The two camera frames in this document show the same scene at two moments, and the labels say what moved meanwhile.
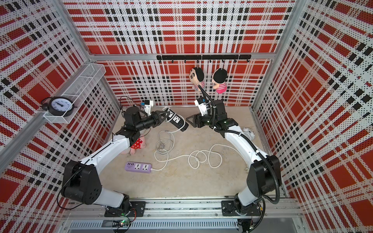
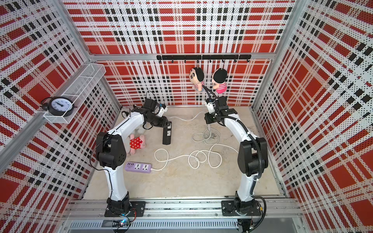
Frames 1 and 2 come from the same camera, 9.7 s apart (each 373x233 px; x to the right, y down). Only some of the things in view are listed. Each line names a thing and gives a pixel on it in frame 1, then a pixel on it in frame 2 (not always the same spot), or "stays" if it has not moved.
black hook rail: x=222 y=57 stays
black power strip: x=177 y=121 -> x=167 y=134
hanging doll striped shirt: x=196 y=76 stays
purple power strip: x=136 y=167 stays
